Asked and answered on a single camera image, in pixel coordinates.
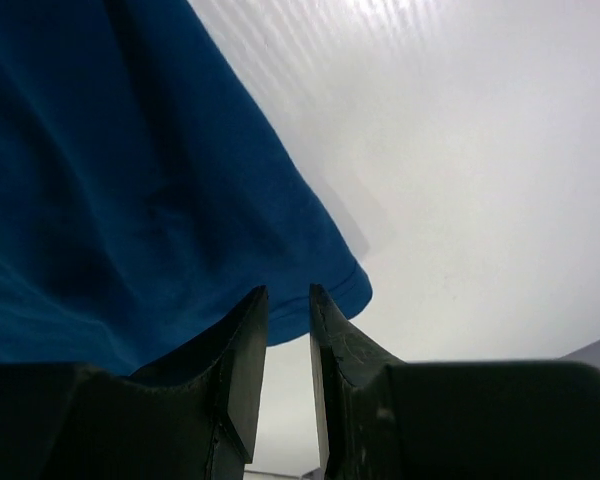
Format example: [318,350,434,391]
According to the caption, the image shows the blue t shirt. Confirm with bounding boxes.
[0,1,372,375]

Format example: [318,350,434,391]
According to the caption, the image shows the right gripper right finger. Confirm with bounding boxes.
[310,285,600,479]

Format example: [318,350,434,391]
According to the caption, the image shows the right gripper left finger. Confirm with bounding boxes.
[0,287,268,479]

